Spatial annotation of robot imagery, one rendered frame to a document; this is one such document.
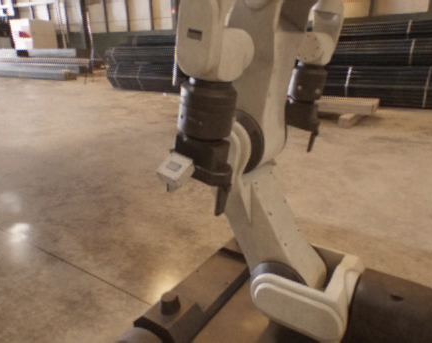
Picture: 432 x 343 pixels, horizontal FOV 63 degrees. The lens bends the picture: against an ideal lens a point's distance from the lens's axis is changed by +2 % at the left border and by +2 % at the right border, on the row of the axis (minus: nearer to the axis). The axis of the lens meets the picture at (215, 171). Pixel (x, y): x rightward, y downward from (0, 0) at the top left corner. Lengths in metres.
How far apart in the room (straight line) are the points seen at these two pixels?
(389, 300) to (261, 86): 0.47
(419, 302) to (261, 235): 0.31
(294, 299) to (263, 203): 0.20
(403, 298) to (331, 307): 0.13
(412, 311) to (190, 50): 0.60
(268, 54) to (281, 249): 0.40
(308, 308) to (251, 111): 0.41
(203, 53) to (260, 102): 0.25
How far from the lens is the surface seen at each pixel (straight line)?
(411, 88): 4.95
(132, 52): 7.41
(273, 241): 0.79
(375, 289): 0.79
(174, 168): 0.55
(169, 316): 0.89
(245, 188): 0.74
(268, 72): 0.69
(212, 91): 0.52
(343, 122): 3.77
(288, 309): 0.80
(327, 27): 0.97
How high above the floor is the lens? 0.80
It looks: 20 degrees down
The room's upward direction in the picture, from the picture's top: 1 degrees counter-clockwise
